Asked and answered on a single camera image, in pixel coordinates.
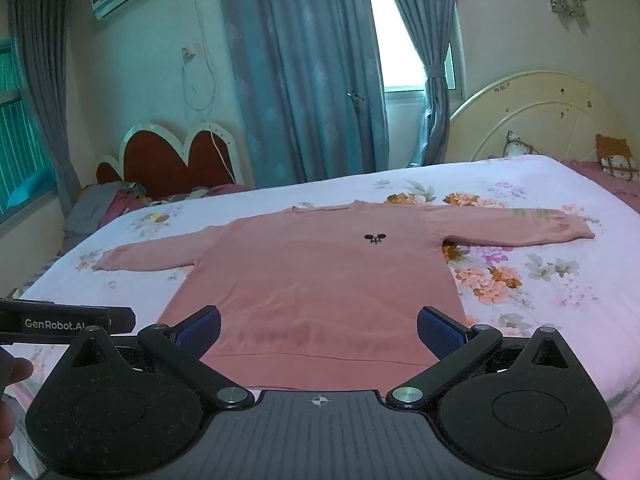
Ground pile of clothes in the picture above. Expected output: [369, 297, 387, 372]
[62, 182, 251, 251]

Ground person's left hand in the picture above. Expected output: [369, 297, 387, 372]
[0, 347, 35, 466]

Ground tied blue curtain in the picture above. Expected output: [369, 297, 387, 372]
[380, 0, 463, 168]

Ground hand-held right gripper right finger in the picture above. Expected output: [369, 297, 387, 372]
[387, 305, 576, 411]

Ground cream round headboard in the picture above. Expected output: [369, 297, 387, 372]
[449, 70, 640, 166]

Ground wide blue curtain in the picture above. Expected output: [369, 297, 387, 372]
[217, 0, 391, 191]

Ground window with teal bars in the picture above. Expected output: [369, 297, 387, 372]
[0, 40, 58, 223]

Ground pink blanket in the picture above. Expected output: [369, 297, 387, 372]
[560, 159, 640, 206]

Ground red heart-shaped headboard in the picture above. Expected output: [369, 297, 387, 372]
[95, 121, 246, 201]

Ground pink sweater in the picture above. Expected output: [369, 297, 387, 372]
[95, 200, 596, 393]

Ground bright window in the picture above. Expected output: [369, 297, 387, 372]
[364, 0, 458, 106]

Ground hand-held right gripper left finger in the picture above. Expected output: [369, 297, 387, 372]
[70, 305, 256, 409]

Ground grey-blue curtain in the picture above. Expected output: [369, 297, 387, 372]
[7, 0, 83, 226]

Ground orange patterned pillow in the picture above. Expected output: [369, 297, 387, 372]
[595, 134, 640, 181]

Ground floral bed sheet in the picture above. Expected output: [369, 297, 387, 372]
[0, 154, 640, 480]

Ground white cable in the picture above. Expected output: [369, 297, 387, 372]
[181, 0, 237, 183]

